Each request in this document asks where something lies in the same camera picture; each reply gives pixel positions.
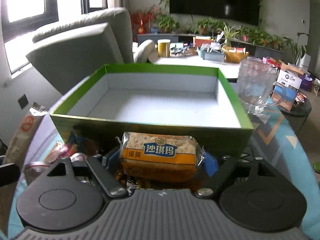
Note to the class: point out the grey armchair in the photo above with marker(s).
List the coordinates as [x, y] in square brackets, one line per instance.
[66, 52]

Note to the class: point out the clear glass mug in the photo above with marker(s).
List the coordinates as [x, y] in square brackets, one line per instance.
[254, 85]

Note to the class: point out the red flower decoration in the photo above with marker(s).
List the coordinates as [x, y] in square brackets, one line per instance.
[142, 17]

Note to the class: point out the spider plant in vase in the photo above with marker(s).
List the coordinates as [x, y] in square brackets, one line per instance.
[229, 33]

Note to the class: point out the yellow sachima cake packet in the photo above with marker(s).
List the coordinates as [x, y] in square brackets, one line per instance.
[166, 158]

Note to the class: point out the grey storage tray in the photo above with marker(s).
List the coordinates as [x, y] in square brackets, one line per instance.
[211, 56]

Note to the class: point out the yellow canister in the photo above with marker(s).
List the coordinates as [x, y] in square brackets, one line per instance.
[163, 47]

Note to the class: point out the blue patterned tablecloth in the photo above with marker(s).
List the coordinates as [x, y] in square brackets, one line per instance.
[284, 152]

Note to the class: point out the grey tv cabinet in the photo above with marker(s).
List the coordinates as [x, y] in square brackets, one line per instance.
[254, 50]

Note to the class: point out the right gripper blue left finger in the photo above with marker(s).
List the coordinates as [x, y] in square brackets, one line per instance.
[111, 159]

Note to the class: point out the yellow wicker basket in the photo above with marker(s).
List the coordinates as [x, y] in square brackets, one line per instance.
[235, 55]

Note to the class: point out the dark round side table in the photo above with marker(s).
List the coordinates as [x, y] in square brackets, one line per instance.
[298, 114]

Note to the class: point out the purple gift bag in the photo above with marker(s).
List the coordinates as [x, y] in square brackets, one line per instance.
[306, 83]

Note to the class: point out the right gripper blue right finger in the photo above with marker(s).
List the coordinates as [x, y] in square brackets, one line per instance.
[210, 164]

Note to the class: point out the beige snack packet orange logo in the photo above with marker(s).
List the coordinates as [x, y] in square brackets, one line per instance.
[19, 145]

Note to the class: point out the green cardboard box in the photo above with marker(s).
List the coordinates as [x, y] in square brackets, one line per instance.
[155, 99]

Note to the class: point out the white round coffee table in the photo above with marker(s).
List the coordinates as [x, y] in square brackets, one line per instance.
[229, 70]

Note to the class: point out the blue white carton box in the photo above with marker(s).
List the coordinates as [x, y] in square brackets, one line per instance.
[286, 89]

